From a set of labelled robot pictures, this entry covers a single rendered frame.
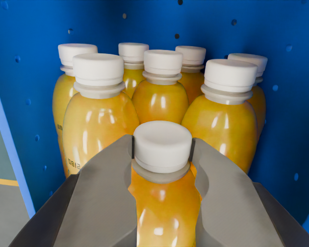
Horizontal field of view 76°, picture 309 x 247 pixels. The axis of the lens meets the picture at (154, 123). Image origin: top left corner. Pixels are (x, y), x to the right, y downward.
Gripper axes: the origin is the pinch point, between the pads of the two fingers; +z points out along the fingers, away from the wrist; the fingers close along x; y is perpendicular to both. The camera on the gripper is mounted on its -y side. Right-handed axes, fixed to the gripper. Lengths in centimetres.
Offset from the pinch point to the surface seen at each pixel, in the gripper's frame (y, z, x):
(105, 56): -4.2, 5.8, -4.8
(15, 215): 162, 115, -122
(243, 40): -5.5, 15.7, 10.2
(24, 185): 8.8, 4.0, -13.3
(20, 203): 146, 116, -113
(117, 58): -4.2, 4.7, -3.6
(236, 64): -4.3, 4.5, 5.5
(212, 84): -2.9, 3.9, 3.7
